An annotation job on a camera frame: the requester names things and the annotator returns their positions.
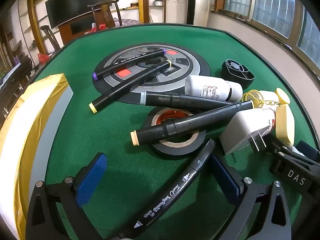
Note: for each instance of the black marker with yellow caps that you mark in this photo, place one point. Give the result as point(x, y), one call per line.
point(120, 90)

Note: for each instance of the black marker with cream cap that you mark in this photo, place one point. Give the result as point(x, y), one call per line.
point(200, 122)

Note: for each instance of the floral cushion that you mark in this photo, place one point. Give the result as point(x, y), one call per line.
point(127, 22)

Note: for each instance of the dark wooden chair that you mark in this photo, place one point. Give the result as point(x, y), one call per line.
point(105, 15)
point(51, 36)

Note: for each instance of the wooden television cabinet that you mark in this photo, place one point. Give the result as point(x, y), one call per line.
point(80, 27)

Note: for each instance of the white box with yellow tape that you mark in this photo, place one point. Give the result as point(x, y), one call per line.
point(15, 130)

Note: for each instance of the red plastic bag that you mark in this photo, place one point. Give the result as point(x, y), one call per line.
point(42, 58)
point(101, 26)

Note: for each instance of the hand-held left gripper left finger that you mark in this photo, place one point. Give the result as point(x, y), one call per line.
point(92, 180)

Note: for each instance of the black marker with white print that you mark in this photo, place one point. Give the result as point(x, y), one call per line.
point(175, 192)

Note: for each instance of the small black fan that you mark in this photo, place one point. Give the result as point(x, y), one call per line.
point(235, 73)

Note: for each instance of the white charger plug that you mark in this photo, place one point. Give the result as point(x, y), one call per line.
point(237, 135)

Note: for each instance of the black tape roll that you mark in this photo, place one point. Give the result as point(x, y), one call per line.
point(175, 151)

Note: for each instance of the white bottle with yellow cap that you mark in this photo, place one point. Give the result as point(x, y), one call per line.
point(267, 116)

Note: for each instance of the window with brown frame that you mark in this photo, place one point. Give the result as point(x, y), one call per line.
point(272, 2)

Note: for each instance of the black television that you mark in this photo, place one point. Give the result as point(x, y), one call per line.
point(75, 2)

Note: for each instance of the round grey table control panel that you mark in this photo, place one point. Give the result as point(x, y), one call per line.
point(190, 65)

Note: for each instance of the black side table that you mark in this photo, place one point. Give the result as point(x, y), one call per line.
point(17, 75)

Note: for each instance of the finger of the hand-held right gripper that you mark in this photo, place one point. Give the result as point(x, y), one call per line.
point(282, 152)
point(310, 151)

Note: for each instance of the black marker with purple caps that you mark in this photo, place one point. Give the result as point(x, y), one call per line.
point(125, 62)

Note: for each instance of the standing air conditioner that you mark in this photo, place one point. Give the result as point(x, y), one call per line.
point(175, 2)

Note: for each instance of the gold framed wall shelf unit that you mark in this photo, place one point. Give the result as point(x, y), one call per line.
point(140, 0)

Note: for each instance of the black marker with grey cap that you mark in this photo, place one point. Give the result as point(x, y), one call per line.
point(175, 100)

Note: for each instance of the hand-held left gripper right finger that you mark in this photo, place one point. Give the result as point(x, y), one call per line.
point(225, 177)

